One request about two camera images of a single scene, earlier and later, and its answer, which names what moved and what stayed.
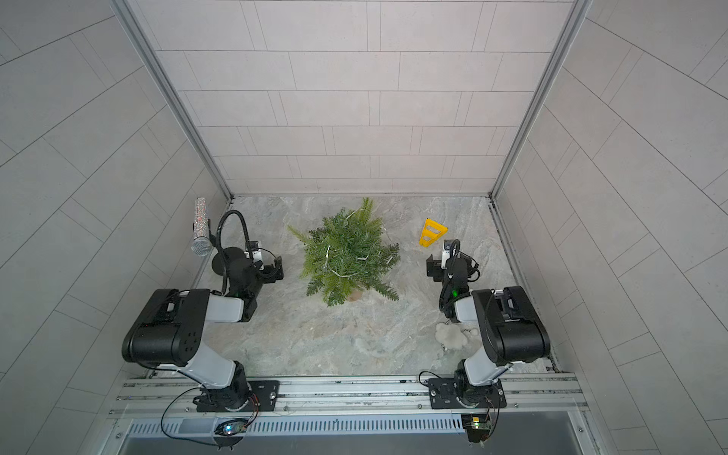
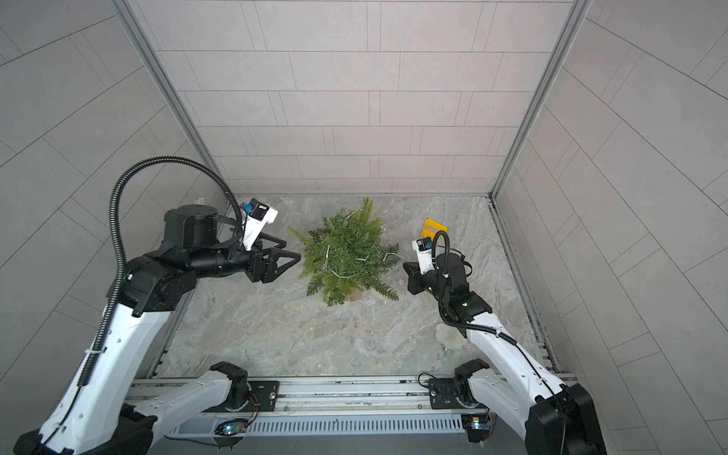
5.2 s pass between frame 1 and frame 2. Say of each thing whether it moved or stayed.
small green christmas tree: stayed
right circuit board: stayed
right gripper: moved
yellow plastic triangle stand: stayed
